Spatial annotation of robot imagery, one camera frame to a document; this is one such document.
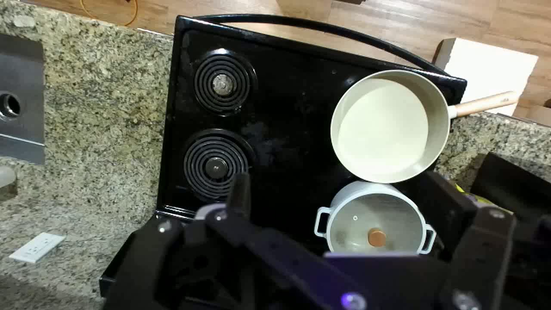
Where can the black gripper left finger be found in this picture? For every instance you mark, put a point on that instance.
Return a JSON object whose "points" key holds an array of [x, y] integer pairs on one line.
{"points": [[241, 251]]}

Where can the black electric stove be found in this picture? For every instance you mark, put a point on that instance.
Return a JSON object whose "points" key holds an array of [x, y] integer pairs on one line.
{"points": [[286, 114]]}

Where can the white wall outlet plate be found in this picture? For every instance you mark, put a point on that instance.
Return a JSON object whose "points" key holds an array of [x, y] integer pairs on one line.
{"points": [[35, 248]]}

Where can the black coil burner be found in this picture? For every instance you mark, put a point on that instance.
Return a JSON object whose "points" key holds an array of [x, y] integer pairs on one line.
{"points": [[198, 165], [203, 83]]}

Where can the stainless steel sink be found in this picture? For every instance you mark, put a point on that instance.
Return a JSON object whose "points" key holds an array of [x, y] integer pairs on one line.
{"points": [[23, 131]]}

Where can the small orange item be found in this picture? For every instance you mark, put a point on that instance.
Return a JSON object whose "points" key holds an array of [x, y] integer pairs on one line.
{"points": [[376, 236]]}

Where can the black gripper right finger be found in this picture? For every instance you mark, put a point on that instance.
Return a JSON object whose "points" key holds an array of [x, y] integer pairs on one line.
{"points": [[482, 263]]}

